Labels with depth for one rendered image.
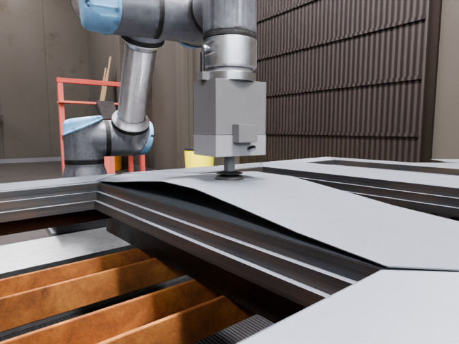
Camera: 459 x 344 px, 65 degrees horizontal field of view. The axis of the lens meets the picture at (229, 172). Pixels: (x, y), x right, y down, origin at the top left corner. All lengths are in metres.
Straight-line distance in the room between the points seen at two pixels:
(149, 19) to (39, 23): 11.80
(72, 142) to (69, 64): 11.12
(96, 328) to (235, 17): 0.45
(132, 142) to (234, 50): 0.73
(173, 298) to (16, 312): 0.23
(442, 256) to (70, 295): 0.53
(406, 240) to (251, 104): 0.27
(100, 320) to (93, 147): 0.71
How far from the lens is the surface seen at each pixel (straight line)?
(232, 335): 0.80
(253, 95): 0.51
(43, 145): 11.99
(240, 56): 0.50
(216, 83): 0.48
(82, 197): 0.72
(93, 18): 0.57
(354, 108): 3.59
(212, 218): 0.42
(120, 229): 0.83
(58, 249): 0.96
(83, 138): 1.16
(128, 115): 1.13
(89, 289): 0.66
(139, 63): 1.03
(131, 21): 0.57
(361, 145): 3.53
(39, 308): 0.65
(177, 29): 0.59
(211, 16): 0.52
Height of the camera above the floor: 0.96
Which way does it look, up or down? 7 degrees down
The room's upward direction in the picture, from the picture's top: straight up
